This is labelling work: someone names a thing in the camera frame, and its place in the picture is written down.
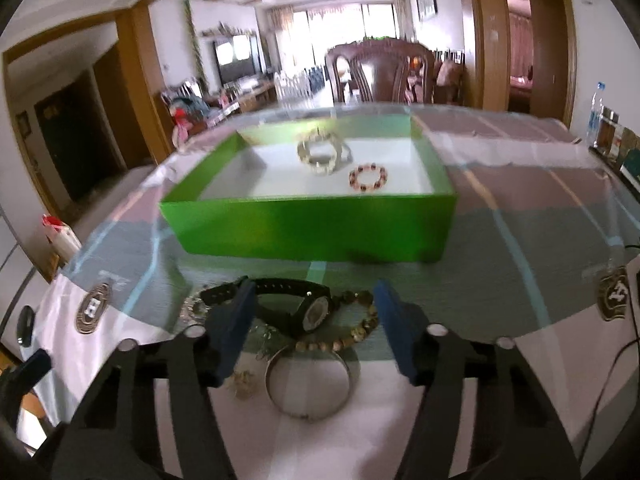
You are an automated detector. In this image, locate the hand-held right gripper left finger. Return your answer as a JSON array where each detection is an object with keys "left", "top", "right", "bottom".
[{"left": 50, "top": 276, "right": 258, "bottom": 480}]

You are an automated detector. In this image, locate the silver ring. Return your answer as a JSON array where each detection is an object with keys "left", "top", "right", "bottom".
[{"left": 181, "top": 294, "right": 210, "bottom": 323}]

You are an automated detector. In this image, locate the wooden television cabinet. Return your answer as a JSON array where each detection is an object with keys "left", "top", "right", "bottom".
[{"left": 220, "top": 80, "right": 278, "bottom": 113}]

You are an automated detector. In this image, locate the wooden bench with clothes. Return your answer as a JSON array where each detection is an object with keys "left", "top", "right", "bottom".
[{"left": 160, "top": 80, "right": 241, "bottom": 146}]

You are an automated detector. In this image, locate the green ivy garland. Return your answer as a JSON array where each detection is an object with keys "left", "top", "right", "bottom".
[{"left": 184, "top": 0, "right": 208, "bottom": 91}]

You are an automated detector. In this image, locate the clear water bottle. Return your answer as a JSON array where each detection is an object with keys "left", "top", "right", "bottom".
[{"left": 586, "top": 81, "right": 607, "bottom": 147}]

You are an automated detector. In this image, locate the green cardboard box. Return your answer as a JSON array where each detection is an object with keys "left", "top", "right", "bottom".
[{"left": 159, "top": 112, "right": 458, "bottom": 263}]

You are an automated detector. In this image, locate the white baby fence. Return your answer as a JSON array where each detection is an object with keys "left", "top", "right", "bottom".
[{"left": 274, "top": 71, "right": 326, "bottom": 106}]

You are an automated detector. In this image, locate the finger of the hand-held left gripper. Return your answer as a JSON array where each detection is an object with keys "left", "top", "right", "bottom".
[
  {"left": 16, "top": 305, "right": 37, "bottom": 347},
  {"left": 0, "top": 347, "right": 53, "bottom": 403}
]

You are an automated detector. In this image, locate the dark green box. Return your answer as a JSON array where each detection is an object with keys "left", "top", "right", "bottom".
[{"left": 620, "top": 147, "right": 640, "bottom": 186}]

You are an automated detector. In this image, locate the flat screen television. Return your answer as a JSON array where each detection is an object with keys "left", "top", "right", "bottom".
[{"left": 214, "top": 35, "right": 261, "bottom": 83}]

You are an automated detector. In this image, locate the thin silver bracelet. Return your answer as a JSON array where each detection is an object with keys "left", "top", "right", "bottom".
[{"left": 330, "top": 132, "right": 353, "bottom": 166}]

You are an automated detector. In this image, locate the dark wooden door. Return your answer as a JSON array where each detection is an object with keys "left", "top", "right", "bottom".
[{"left": 35, "top": 72, "right": 126, "bottom": 201}]

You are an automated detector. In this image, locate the glass jar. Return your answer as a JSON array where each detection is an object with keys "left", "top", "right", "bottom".
[{"left": 597, "top": 106, "right": 621, "bottom": 153}]

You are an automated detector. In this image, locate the cushioned wooden sofa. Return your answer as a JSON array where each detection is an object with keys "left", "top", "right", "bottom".
[{"left": 432, "top": 60, "right": 466, "bottom": 106}]

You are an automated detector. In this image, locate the wide silver bangle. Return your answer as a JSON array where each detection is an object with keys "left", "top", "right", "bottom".
[{"left": 264, "top": 347, "right": 362, "bottom": 420}]

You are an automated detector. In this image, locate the black wristwatch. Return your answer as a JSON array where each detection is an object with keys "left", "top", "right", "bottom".
[{"left": 200, "top": 277, "right": 333, "bottom": 339}]

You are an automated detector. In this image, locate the brown bead bracelet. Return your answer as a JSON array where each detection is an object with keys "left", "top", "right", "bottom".
[{"left": 295, "top": 290, "right": 381, "bottom": 353}]

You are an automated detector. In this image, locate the plaid tablecloth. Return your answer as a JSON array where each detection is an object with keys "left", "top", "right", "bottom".
[{"left": 37, "top": 102, "right": 640, "bottom": 480}]

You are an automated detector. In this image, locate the red bead bracelet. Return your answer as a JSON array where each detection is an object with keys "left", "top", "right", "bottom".
[{"left": 348, "top": 162, "right": 388, "bottom": 192}]

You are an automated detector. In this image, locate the gold chain necklace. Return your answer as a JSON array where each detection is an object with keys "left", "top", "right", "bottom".
[{"left": 232, "top": 325, "right": 281, "bottom": 401}]

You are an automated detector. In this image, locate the carved wooden chair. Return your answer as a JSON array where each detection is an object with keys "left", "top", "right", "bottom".
[{"left": 325, "top": 40, "right": 436, "bottom": 106}]

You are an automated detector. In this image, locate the white bead bracelet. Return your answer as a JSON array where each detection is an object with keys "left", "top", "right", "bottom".
[{"left": 296, "top": 129, "right": 341, "bottom": 177}]

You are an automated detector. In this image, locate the red and white bag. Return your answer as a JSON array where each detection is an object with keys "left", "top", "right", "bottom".
[{"left": 41, "top": 214, "right": 82, "bottom": 268}]

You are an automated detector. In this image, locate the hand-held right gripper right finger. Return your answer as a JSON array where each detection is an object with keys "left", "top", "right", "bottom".
[{"left": 372, "top": 279, "right": 583, "bottom": 480}]

